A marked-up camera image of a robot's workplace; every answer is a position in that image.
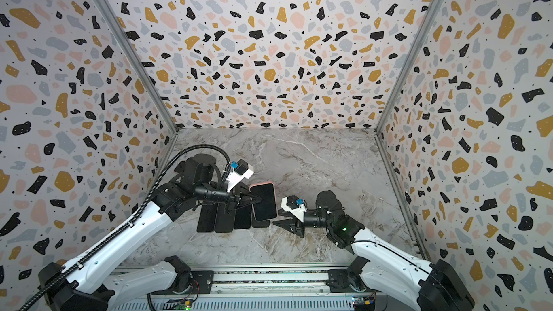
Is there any black phone case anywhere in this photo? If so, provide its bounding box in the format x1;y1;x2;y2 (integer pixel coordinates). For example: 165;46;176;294
251;217;271;228
214;204;236;233

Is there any purple phone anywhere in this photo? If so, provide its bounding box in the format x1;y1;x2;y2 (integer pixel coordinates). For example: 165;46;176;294
197;205;217;233

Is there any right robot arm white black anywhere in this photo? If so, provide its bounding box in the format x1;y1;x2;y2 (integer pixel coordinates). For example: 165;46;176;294
275;191;475;310

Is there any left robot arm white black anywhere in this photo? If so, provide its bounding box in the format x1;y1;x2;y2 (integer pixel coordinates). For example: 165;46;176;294
38;154;261;310

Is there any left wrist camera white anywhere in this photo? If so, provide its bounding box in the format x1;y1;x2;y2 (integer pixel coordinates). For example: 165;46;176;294
223;159;253;192

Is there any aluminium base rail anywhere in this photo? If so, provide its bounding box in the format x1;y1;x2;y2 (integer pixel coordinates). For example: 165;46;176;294
84;263;454;311

